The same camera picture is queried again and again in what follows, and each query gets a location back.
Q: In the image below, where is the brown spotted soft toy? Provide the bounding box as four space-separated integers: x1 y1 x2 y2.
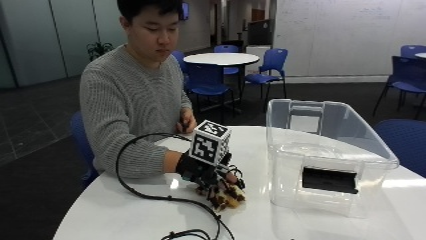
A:
196 182 248 212

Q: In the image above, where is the white cube with black markers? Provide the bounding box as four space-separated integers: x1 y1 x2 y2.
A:
188 119 233 167

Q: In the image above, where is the blue chair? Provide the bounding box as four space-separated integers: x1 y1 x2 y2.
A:
184 62 239 118
214 44 241 76
70 110 102 188
171 50 190 76
243 47 291 103
373 118 426 179
400 44 426 60
372 55 426 120

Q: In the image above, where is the the person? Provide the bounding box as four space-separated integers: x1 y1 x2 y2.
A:
79 0 199 180

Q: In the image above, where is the round white table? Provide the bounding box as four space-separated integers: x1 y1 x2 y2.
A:
183 52 261 67

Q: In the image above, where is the black label on bin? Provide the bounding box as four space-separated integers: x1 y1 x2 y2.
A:
301 166 361 195

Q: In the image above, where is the clear plastic storage bin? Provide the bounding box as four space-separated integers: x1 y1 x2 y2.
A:
265 98 401 218

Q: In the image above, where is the green potted plant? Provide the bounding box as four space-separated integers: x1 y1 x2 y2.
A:
86 40 116 63

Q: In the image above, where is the black cabinet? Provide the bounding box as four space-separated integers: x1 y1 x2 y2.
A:
247 19 273 47

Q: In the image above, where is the black cable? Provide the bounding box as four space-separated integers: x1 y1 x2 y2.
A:
115 132 237 240

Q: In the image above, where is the blue wall screen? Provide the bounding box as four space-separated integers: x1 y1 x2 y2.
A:
180 1 192 21

